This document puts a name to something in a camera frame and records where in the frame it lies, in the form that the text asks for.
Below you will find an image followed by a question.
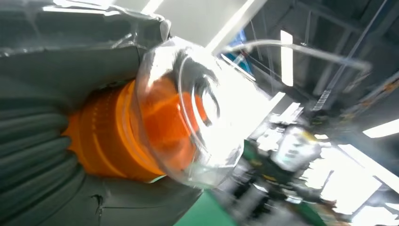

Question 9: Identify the orange bottle with clear cap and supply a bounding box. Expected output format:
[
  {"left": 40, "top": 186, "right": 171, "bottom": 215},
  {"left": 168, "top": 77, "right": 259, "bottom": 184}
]
[{"left": 62, "top": 36, "right": 275, "bottom": 190}]

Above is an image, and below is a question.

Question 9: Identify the green table mat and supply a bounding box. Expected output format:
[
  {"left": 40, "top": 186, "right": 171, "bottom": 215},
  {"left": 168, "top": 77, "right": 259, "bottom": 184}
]
[{"left": 173, "top": 189, "right": 242, "bottom": 226}]

